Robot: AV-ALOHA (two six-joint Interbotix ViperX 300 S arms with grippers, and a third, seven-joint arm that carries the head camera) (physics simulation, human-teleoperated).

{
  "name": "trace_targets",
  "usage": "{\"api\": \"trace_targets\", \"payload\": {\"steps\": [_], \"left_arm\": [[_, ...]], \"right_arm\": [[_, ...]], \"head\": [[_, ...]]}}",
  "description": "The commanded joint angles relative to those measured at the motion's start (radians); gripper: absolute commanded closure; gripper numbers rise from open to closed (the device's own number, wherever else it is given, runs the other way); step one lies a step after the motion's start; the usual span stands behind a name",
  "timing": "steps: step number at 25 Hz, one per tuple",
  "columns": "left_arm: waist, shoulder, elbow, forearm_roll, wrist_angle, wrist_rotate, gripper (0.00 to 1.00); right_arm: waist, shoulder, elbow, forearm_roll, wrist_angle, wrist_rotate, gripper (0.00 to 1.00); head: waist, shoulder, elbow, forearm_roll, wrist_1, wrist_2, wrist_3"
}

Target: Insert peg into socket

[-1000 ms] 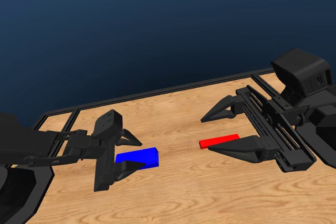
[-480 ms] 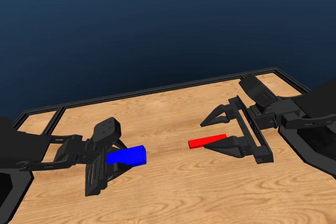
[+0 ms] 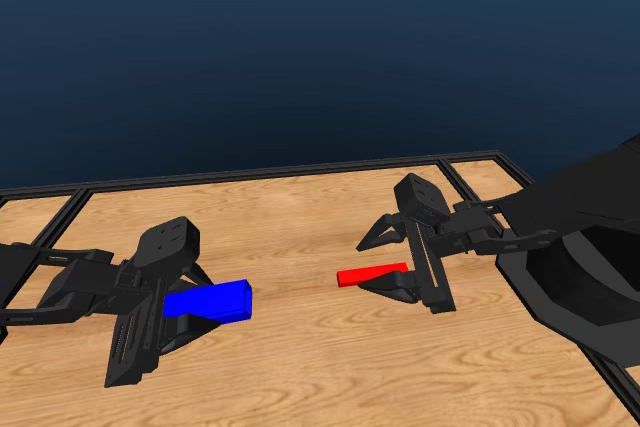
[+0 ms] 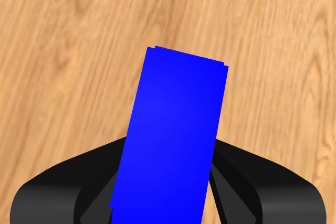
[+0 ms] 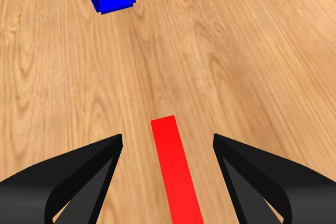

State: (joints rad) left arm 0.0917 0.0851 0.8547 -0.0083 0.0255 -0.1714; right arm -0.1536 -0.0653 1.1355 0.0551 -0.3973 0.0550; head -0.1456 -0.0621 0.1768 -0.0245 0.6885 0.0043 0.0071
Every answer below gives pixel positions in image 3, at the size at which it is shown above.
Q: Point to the black table frame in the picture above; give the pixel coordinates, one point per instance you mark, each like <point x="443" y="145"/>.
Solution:
<point x="250" y="175"/>

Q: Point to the thin red peg bar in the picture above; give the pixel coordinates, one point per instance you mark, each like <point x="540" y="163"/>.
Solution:
<point x="360" y="276"/>

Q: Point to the blue hollow socket block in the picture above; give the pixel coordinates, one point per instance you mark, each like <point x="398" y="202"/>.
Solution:
<point x="215" y="299"/>

